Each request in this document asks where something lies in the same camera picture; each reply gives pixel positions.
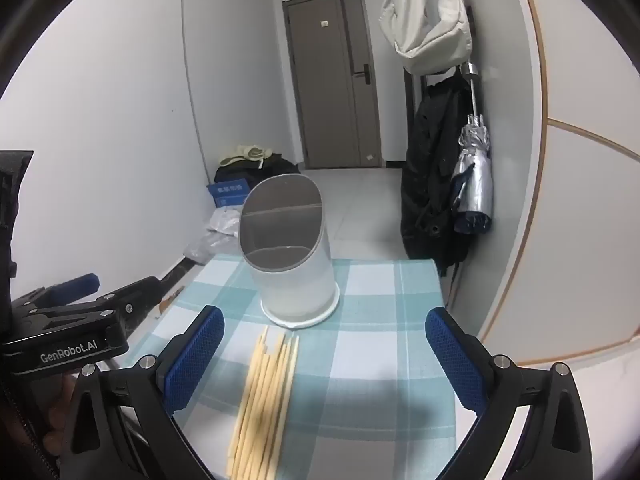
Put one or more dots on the black jacket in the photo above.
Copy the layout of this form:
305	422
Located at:
435	160

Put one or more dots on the blue cardboard box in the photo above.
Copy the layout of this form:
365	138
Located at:
227	192

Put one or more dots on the silver folding umbrella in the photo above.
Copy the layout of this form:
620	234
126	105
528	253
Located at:
472	170

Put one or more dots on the tan suede shoe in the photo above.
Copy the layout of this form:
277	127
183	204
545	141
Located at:
167	304

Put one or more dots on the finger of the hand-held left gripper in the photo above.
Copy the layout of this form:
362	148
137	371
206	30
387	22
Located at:
135	292
75	284

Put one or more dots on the translucent white utensil holder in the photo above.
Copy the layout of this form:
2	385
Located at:
300	285

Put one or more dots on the bundle of wooden chopsticks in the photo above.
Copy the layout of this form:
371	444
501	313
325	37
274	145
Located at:
260	410

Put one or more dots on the white plastic parcel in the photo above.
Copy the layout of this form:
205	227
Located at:
224	220

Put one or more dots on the white fabric bag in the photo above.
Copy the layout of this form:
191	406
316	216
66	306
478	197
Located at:
425	15

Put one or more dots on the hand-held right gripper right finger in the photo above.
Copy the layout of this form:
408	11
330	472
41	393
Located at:
455	365

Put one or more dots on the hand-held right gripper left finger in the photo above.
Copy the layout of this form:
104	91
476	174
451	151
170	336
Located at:
195	360

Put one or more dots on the teal checkered tablecloth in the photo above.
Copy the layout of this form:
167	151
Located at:
375	310

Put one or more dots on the black bag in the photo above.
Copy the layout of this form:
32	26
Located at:
280	167

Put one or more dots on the grey plastic parcel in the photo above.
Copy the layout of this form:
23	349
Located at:
205	250

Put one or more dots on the grey brown door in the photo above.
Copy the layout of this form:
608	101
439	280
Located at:
325	85

